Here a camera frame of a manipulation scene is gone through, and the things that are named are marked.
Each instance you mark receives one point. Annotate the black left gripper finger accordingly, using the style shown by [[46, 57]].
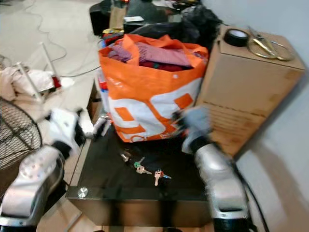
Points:
[[104, 127]]

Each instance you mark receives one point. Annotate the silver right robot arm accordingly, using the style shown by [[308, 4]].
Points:
[[222, 183]]

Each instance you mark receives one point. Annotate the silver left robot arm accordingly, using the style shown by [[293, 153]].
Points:
[[31, 186]]

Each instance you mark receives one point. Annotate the small silver key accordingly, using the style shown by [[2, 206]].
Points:
[[125, 157]]

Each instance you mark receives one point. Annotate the orange and white shopping bag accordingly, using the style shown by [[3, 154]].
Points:
[[149, 101]]

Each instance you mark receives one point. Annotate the blue plastic bag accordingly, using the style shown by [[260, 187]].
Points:
[[102, 79]]

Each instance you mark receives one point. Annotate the key with green cap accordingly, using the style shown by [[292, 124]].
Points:
[[140, 166]]

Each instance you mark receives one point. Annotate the dark red cloth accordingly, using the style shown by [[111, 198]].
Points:
[[166, 65]]

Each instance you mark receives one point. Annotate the key with red cap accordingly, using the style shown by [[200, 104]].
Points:
[[158, 175]]

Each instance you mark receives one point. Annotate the pink striped cloth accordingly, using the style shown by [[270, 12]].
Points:
[[164, 54]]

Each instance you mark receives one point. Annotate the tall brown cardboard box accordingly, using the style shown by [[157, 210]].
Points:
[[246, 92]]

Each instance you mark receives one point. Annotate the pale crumpled cloth pile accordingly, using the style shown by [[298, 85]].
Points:
[[29, 82]]

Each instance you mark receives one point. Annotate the black glass table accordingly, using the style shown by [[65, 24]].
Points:
[[140, 195]]

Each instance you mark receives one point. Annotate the black tape roll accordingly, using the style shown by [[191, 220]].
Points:
[[235, 37]]

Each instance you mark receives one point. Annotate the black plastic rubbish bag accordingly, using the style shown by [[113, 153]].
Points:
[[203, 21]]

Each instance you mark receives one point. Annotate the low black cabinet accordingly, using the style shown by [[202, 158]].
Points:
[[101, 17]]

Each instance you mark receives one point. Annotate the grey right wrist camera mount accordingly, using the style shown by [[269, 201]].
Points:
[[197, 123]]

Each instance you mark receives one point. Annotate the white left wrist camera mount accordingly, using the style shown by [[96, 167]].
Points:
[[66, 128]]

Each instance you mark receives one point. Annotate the white metal rack frame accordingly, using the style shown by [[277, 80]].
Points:
[[50, 63]]

